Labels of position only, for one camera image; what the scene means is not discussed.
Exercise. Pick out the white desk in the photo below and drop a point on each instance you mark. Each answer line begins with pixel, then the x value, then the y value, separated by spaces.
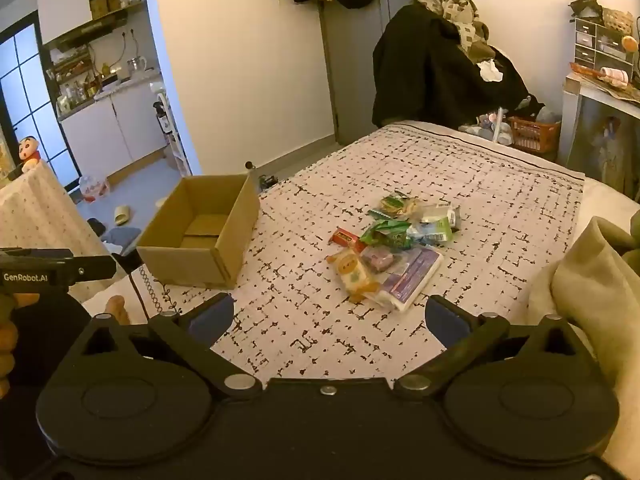
pixel 570 105

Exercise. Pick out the glass kettle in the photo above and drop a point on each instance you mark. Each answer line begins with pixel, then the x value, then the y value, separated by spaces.
pixel 137 65

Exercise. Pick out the white kitchen cabinet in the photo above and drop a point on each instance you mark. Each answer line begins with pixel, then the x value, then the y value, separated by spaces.
pixel 100 130

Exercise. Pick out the beige slipper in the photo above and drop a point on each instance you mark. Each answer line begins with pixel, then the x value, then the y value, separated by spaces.
pixel 160 202
pixel 122 215

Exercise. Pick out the small clear plastic snack packet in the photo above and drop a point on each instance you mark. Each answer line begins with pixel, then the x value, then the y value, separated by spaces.
pixel 380 260

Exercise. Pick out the person's left hand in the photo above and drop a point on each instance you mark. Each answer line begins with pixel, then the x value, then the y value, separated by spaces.
pixel 6 355

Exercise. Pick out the cartoon doll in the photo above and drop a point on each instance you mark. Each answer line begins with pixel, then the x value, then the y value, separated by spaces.
pixel 30 152

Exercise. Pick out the black framed window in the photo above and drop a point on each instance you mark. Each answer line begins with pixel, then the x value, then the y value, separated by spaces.
pixel 25 85

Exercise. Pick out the beige blanket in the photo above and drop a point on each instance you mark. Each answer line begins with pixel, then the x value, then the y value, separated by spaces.
pixel 590 285

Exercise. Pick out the orange plastic basket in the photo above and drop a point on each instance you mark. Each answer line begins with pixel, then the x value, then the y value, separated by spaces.
pixel 532 134

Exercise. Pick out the red orange snack bar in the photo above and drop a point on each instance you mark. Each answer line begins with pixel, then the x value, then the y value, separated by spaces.
pixel 346 237

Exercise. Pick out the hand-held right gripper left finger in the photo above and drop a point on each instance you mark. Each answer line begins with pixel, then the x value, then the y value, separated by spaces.
pixel 212 320

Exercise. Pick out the brown cardboard box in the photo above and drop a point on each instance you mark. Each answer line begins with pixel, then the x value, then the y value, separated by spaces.
pixel 235 240

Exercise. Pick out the framed painting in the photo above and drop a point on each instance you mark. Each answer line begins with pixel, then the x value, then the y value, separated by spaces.
pixel 600 145

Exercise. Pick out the red white plastic bag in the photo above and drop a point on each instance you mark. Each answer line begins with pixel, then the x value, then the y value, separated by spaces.
pixel 92 187

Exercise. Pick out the yellow snack packet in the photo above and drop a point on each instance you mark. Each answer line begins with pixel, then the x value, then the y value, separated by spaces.
pixel 352 270

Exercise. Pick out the grey door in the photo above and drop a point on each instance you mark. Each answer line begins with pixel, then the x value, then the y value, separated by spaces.
pixel 360 70

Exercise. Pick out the grey drawer organizer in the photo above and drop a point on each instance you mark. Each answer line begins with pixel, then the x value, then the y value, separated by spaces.
pixel 587 40

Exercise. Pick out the green trimmed cookie packet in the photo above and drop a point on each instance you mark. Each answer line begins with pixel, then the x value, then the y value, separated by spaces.
pixel 395 205

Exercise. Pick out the bright green snack packet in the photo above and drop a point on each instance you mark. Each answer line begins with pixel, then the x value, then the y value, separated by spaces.
pixel 385 230

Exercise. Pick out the white upper cabinet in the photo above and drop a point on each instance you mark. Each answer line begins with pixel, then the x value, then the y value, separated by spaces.
pixel 62 0

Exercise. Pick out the orange round ornament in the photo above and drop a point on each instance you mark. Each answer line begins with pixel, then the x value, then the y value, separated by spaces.
pixel 630 44

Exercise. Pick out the checked scarf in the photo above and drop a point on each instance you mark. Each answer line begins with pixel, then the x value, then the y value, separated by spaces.
pixel 450 0

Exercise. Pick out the woven basket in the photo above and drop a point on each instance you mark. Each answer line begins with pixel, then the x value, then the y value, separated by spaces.
pixel 617 22

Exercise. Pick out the grey blue cushion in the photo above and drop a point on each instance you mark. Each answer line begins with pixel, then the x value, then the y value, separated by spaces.
pixel 122 235

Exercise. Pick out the white storage rack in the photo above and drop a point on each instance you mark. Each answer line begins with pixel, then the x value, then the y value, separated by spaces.
pixel 175 145

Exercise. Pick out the white tissue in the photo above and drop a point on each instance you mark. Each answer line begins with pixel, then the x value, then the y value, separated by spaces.
pixel 491 71

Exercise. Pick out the floral tablecloth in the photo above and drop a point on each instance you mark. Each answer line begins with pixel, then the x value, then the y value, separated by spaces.
pixel 35 210

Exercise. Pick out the black coat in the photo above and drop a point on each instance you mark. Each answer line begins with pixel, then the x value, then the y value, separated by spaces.
pixel 430 70

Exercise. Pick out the dark green pouch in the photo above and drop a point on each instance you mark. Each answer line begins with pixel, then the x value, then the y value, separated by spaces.
pixel 586 6

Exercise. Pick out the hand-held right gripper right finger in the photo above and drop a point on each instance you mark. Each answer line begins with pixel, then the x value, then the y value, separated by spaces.
pixel 445 317

